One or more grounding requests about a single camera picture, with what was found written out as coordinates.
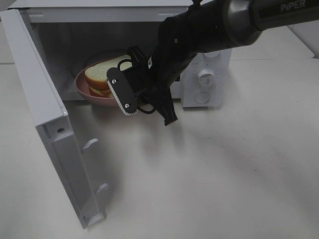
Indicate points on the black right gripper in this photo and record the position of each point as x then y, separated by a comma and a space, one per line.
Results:
144, 88

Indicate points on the white bread sandwich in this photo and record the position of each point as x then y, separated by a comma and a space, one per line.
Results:
96, 76

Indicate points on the round white door button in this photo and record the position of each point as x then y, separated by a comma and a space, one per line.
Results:
202, 97

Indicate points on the white timer knob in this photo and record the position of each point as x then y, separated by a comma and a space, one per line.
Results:
206, 78

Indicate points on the pink round plate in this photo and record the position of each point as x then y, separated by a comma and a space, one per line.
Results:
83, 89

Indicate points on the white microwave door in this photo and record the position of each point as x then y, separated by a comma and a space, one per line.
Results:
50, 116

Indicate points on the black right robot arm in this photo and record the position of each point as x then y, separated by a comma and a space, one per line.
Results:
208, 27

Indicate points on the upper white power knob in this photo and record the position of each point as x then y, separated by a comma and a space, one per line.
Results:
212, 54

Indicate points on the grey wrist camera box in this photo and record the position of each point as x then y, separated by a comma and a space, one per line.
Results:
122, 92

